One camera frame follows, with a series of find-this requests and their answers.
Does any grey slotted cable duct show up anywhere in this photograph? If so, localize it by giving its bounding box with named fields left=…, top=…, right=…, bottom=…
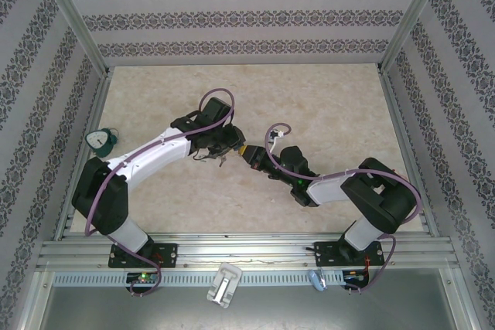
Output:
left=52, top=270, right=368, bottom=287

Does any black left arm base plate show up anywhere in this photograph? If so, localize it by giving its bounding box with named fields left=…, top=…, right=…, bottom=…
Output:
left=107, top=243, right=179, bottom=270

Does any aluminium frame bar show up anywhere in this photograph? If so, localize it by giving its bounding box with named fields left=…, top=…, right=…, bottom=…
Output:
left=439, top=267, right=486, bottom=330
left=9, top=267, right=53, bottom=330

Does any grey metal panel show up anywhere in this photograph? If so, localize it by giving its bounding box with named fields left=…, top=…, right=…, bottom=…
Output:
left=38, top=285, right=459, bottom=330

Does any aluminium corner post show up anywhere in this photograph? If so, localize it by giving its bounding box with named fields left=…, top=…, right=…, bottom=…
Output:
left=30, top=0, right=113, bottom=78
left=377, top=0, right=454, bottom=76

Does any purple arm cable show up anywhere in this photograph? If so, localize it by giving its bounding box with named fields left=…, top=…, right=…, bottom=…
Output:
left=264, top=123, right=423, bottom=295
left=84, top=88, right=237, bottom=297

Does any white plastic bracket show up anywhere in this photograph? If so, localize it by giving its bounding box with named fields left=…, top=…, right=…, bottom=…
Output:
left=206, top=262, right=243, bottom=310

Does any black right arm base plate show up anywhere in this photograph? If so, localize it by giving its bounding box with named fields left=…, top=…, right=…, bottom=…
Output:
left=313, top=240, right=384, bottom=269

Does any blue white clip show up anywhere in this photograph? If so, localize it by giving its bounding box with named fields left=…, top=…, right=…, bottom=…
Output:
left=307, top=269, right=329, bottom=292

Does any thin black cable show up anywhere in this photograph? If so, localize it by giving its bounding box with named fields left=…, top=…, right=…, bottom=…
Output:
left=192, top=148, right=217, bottom=162

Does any aluminium side rail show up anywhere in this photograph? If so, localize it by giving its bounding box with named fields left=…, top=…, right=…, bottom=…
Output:
left=52, top=69, right=113, bottom=242
left=377, top=69, right=442, bottom=238

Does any circuit board with green light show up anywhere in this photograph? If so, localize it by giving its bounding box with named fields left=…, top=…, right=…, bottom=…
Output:
left=127, top=270, right=162, bottom=284

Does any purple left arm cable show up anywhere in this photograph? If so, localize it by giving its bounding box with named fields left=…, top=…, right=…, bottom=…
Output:
left=84, top=88, right=237, bottom=297

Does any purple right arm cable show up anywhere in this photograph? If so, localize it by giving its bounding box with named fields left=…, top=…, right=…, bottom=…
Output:
left=264, top=123, right=423, bottom=295

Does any wide aluminium mounting rail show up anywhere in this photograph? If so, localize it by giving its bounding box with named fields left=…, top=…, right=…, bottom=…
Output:
left=35, top=231, right=463, bottom=271

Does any green alarm clock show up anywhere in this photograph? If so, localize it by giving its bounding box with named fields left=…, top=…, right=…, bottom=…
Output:
left=84, top=128, right=120, bottom=159

